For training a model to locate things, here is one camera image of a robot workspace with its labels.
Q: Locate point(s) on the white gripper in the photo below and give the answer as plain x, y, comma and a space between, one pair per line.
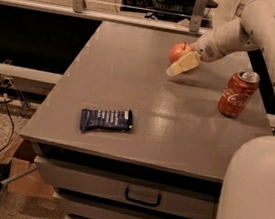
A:
206, 49

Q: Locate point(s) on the red apple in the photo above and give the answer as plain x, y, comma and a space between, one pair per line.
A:
178, 50

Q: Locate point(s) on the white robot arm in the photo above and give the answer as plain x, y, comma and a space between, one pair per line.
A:
248, 189

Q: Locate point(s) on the blue rxbar wrapper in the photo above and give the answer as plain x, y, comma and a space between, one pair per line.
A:
108, 120

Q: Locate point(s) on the red coca-cola can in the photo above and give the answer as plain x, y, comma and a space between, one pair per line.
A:
241, 87

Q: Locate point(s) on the clear plastic water bottle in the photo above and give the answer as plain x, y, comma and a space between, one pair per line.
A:
240, 7

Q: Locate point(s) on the dark office chair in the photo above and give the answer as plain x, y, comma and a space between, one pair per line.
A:
164, 10

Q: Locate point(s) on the grey drawer cabinet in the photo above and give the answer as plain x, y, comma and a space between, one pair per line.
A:
179, 147

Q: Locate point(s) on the brown cardboard box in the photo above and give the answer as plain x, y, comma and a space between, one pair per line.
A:
21, 157

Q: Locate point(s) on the metal railing frame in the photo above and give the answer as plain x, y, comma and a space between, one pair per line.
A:
123, 12

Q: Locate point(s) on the black drawer handle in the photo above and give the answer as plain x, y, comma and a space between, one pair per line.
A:
149, 199

